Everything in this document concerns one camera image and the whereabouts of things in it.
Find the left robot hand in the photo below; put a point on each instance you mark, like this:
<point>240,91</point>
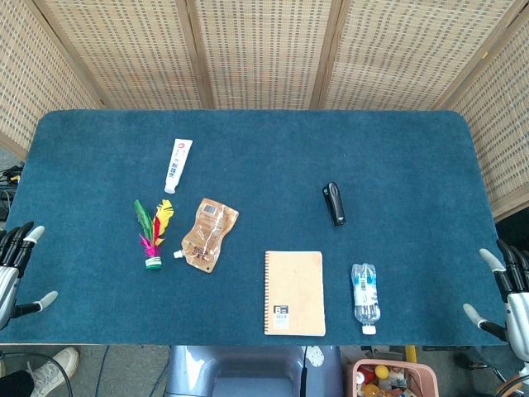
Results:
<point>9,285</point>

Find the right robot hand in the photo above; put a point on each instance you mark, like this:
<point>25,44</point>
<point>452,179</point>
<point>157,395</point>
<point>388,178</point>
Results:
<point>517,308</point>

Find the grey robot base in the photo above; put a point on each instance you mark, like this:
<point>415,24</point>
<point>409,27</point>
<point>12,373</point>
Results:
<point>252,372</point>

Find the colourful feather shuttlecock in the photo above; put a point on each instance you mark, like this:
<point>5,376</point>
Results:
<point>154,232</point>

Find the white sneaker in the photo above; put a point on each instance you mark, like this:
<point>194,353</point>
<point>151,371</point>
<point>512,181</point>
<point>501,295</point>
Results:
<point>51,372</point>

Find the pink basket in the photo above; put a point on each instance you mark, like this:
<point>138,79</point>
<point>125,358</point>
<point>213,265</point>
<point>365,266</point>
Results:
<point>392,378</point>

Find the yellow ball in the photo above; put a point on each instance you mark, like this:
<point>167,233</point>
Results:
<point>381,372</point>

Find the clear plastic water bottle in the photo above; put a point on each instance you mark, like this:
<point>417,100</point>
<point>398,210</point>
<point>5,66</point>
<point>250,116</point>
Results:
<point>365,294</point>

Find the brown spouted drink pouch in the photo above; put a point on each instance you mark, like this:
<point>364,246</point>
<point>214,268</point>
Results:
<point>208,235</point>

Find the white toothpaste tube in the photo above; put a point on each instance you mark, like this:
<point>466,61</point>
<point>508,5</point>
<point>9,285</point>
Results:
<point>178,165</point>

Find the black stapler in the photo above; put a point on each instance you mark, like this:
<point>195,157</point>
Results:
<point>335,204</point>

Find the orange spiral notebook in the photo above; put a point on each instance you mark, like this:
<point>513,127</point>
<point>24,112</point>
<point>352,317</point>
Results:
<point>294,293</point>

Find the blue table mat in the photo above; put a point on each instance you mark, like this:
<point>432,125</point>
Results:
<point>256,231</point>

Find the woven folding screen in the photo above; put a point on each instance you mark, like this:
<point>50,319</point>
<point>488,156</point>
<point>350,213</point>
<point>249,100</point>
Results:
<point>264,54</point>

